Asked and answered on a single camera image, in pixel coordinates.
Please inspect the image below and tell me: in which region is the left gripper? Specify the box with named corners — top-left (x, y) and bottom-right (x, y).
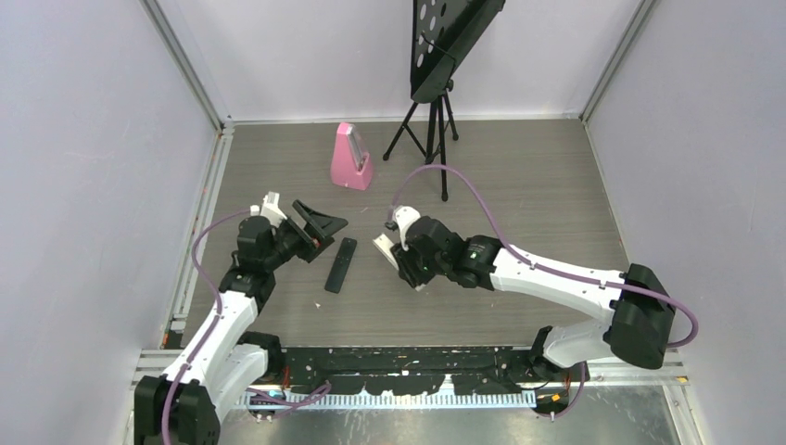
top-left (264, 202), bottom-right (347, 272)

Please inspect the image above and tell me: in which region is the white remote control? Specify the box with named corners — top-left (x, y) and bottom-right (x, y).
top-left (373, 234), bottom-right (433, 291)

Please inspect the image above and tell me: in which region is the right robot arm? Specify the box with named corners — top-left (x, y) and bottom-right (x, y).
top-left (374, 216), bottom-right (676, 381)

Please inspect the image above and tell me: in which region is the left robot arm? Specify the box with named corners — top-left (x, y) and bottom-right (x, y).
top-left (133, 192), bottom-right (348, 444)

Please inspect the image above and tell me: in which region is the black remote control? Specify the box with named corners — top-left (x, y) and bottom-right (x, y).
top-left (323, 237), bottom-right (358, 294)

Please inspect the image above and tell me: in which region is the pink metronome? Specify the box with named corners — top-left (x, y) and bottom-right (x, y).
top-left (330, 122), bottom-right (374, 191)

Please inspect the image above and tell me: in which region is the black music stand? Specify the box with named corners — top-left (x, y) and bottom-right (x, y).
top-left (383, 0), bottom-right (506, 165)

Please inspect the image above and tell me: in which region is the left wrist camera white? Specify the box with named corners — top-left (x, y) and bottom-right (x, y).
top-left (249, 191), bottom-right (287, 228)

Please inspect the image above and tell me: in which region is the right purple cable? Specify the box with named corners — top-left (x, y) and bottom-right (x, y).
top-left (385, 164), bottom-right (700, 349)

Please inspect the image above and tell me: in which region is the purple cable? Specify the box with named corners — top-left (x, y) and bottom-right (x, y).
top-left (385, 164), bottom-right (700, 349)
top-left (160, 209), bottom-right (256, 445)

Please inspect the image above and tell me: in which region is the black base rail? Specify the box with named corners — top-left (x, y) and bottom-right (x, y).
top-left (261, 346), bottom-right (548, 396)

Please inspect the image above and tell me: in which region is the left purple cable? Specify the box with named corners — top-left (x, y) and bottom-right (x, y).
top-left (160, 209), bottom-right (256, 445)

